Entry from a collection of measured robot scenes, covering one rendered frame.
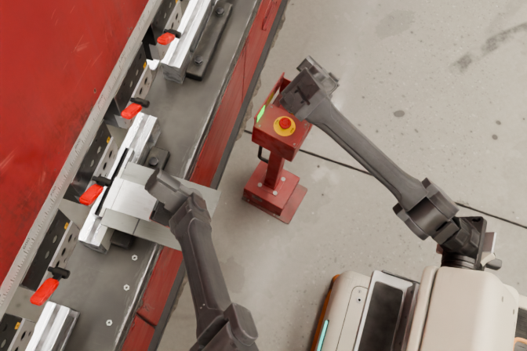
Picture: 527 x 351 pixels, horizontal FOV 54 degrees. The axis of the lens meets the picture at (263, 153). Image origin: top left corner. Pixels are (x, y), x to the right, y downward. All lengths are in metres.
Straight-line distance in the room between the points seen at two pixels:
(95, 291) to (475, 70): 2.28
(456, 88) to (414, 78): 0.23
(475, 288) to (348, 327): 1.10
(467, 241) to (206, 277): 0.59
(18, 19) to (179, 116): 0.92
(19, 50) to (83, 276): 0.84
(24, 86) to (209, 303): 0.43
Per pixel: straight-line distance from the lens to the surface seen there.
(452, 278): 1.06
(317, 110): 1.05
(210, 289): 0.90
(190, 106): 1.63
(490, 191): 2.76
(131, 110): 1.14
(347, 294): 2.10
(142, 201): 1.38
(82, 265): 1.50
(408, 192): 1.13
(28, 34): 0.79
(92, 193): 1.09
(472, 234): 1.23
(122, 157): 1.45
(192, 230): 1.04
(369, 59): 2.88
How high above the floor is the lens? 2.30
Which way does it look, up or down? 66 degrees down
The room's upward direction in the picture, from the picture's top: 10 degrees clockwise
